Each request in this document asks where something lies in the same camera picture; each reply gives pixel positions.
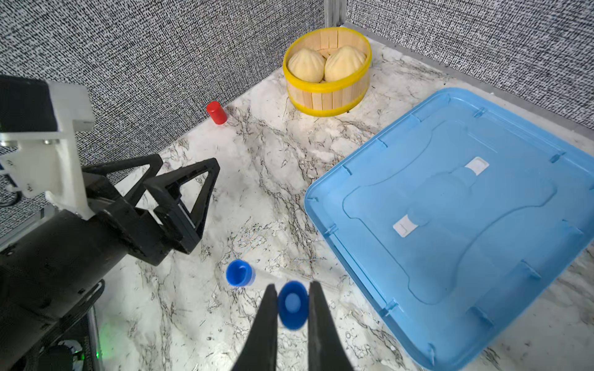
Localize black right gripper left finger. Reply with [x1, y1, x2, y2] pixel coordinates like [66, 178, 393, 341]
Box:
[232, 284, 278, 371]

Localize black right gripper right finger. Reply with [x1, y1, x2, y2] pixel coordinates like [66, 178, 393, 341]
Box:
[308, 281, 353, 371]

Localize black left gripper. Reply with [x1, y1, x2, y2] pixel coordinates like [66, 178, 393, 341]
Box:
[82, 154, 220, 266]

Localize blue capped test tube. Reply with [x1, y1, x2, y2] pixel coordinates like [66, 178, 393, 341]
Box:
[278, 281, 309, 330]
[225, 260, 312, 293]

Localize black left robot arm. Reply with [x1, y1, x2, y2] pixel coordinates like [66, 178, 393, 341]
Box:
[1, 155, 220, 370]

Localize red cylinder block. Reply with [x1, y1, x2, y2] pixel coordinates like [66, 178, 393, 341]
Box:
[206, 101, 227, 125]

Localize blue plastic box lid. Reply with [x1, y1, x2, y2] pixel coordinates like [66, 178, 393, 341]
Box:
[304, 88, 593, 370]

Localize left steamed bun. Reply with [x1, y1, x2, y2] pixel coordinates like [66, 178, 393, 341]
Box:
[288, 48, 326, 83]

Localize steamed bun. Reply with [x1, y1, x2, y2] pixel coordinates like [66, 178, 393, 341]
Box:
[288, 48, 326, 83]
[324, 46, 367, 82]

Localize yellow wooden steamer basket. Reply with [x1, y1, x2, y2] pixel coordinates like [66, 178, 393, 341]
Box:
[283, 27, 373, 117]

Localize right steamed bun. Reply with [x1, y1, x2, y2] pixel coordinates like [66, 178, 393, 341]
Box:
[324, 46, 367, 82]

